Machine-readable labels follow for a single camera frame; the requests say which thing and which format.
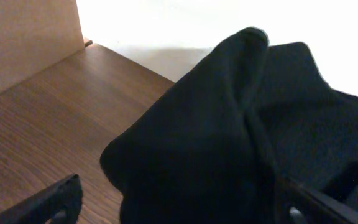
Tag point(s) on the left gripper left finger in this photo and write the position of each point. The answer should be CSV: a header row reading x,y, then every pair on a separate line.
x,y
59,203

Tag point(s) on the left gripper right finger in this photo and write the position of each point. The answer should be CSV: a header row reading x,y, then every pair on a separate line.
x,y
297,203

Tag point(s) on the black t-shirt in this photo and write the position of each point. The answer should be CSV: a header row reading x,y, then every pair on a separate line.
x,y
211,148

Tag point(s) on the wooden side panel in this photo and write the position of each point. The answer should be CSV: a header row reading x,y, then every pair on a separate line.
x,y
35,34

